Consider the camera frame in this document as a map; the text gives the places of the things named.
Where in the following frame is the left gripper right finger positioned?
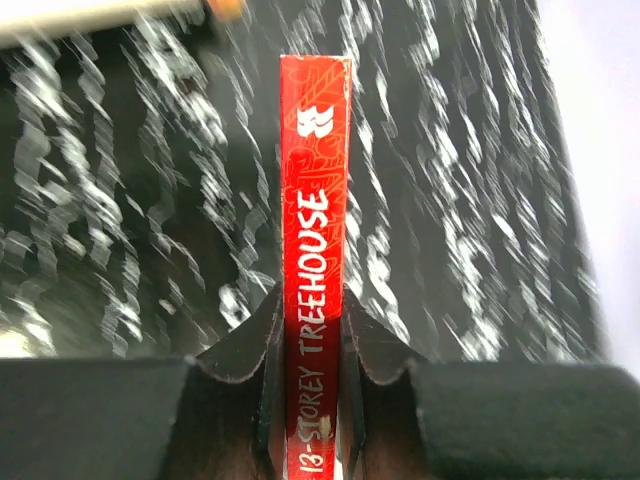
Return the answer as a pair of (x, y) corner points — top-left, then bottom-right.
(339, 293), (639, 479)

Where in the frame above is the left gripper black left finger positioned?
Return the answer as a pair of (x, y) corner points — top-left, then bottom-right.
(1, 287), (284, 480)

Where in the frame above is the red puzzle book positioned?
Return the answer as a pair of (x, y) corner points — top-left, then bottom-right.
(280, 55), (352, 479)

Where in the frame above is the black marble pattern mat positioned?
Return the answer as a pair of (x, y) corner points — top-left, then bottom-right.
(1, 1), (601, 362)

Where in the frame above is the white two-tier wooden shelf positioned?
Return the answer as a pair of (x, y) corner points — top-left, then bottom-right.
(1, 0), (203, 48)

